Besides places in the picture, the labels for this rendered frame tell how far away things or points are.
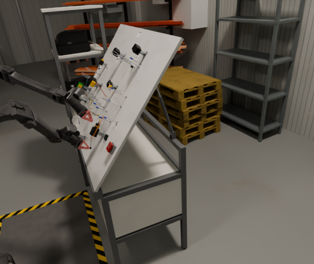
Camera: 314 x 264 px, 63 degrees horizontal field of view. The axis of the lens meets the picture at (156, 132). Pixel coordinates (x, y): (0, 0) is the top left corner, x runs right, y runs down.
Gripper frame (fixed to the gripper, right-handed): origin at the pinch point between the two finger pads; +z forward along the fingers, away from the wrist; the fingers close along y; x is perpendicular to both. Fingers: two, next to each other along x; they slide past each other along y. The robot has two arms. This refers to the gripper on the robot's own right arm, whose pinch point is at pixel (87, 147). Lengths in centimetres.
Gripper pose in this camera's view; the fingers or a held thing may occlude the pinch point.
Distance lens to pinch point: 177.0
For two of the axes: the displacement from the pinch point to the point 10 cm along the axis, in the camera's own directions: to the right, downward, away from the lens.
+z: 7.1, 4.8, 5.2
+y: -4.6, -2.5, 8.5
